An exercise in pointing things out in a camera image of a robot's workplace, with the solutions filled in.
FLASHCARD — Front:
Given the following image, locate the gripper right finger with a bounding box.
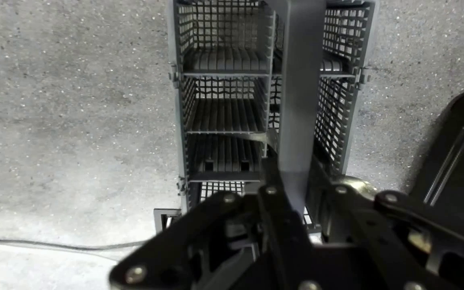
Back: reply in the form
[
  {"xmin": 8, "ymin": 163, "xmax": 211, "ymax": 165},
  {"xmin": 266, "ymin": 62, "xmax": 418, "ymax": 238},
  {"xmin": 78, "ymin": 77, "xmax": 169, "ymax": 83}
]
[{"xmin": 307, "ymin": 158, "xmax": 464, "ymax": 290}]

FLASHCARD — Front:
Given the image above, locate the gray plastic cutlery basket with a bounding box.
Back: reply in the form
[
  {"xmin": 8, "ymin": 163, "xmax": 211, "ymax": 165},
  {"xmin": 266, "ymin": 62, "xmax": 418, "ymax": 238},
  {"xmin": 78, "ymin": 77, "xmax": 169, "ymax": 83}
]
[{"xmin": 153, "ymin": 0, "xmax": 378, "ymax": 243}]

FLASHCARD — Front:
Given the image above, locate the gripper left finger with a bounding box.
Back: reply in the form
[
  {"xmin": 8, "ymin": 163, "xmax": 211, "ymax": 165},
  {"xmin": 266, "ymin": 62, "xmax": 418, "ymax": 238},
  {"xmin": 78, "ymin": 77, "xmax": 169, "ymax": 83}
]
[{"xmin": 109, "ymin": 158, "xmax": 322, "ymax": 290}]

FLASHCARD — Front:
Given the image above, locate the black flat plastic object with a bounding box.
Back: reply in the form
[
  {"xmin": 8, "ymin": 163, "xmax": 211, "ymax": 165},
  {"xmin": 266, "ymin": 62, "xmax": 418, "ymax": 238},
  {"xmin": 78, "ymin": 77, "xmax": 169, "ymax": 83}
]
[{"xmin": 406, "ymin": 89, "xmax": 464, "ymax": 242}]

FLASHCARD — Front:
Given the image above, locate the shiny metal round object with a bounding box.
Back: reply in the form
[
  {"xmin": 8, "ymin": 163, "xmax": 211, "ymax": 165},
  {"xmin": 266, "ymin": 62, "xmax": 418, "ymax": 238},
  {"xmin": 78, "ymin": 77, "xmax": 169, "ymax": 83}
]
[{"xmin": 339, "ymin": 176, "xmax": 378, "ymax": 200}]

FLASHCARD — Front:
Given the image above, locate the black cable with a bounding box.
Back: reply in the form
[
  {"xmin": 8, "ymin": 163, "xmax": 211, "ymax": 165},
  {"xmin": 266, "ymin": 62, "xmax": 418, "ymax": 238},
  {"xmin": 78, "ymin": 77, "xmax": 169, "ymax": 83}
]
[{"xmin": 0, "ymin": 238, "xmax": 149, "ymax": 253}]

